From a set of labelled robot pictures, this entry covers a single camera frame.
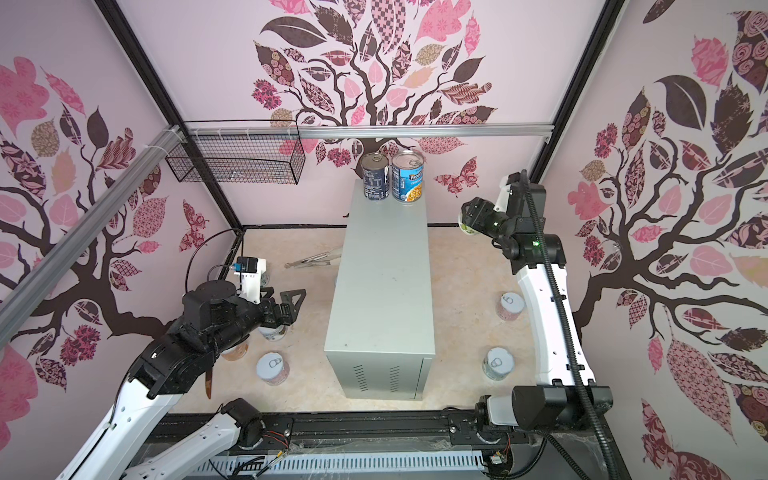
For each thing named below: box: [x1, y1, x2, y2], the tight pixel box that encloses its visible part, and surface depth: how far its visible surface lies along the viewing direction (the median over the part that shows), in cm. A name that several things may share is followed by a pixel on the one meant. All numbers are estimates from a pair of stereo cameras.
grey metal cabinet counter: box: [324, 179, 436, 401], surface depth 63 cm
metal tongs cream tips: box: [284, 251, 341, 269], surface depth 112 cm
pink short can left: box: [256, 352, 290, 386], surface depth 81 cm
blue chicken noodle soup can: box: [391, 151, 425, 203], surface depth 76 cm
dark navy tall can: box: [360, 152, 390, 200], surface depth 76 cm
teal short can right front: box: [483, 347, 515, 382], surface depth 81 cm
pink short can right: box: [496, 292, 525, 321], surface depth 94 cm
